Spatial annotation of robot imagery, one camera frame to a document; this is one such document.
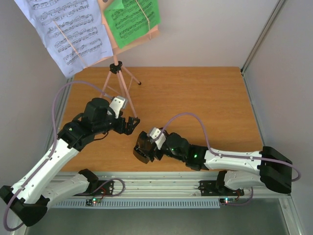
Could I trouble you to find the white sheet music page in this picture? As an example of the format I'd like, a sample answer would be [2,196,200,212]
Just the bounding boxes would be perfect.
[16,0,113,78]

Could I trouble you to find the black metronome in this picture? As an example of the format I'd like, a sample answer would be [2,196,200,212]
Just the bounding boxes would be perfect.
[133,131,157,164]

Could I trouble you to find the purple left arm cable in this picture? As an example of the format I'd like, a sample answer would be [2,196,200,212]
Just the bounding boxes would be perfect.
[3,81,115,232]

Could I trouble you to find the green sheet music page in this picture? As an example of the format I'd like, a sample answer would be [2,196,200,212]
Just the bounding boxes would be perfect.
[104,0,161,48]

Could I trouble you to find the left controller board with LEDs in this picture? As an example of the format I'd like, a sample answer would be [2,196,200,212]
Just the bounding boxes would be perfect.
[85,198,102,206]

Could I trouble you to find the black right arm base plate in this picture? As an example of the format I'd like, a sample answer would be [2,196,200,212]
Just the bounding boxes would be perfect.
[198,180,245,196]

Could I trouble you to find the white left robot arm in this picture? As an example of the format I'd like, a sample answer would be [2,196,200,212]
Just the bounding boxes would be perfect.
[0,96,140,227]

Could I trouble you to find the controller board with leds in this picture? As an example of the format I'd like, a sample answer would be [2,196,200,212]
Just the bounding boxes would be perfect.
[220,197,236,205]
[85,198,102,206]

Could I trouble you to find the aluminium mounting rail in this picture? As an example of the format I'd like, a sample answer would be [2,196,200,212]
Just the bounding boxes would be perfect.
[23,171,291,199]

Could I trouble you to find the right controller board with LEDs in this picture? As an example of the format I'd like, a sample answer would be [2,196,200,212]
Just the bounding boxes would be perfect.
[220,197,236,205]

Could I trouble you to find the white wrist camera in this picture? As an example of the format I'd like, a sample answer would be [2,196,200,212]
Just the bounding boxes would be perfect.
[107,96,128,118]
[147,127,166,150]

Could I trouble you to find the grey slotted cable duct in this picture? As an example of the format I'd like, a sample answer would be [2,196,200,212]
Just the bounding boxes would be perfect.
[53,198,220,209]

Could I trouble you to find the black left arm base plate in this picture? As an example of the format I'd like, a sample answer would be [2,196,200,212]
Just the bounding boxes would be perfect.
[93,181,114,196]

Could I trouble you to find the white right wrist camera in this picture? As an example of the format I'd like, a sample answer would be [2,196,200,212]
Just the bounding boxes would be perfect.
[147,127,166,150]

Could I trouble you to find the pink music stand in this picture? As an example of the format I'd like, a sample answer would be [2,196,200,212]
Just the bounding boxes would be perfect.
[52,0,161,123]

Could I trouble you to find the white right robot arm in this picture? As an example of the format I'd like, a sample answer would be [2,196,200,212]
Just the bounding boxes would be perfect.
[140,132,292,194]

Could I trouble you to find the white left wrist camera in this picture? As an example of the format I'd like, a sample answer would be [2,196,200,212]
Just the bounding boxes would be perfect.
[107,96,128,118]

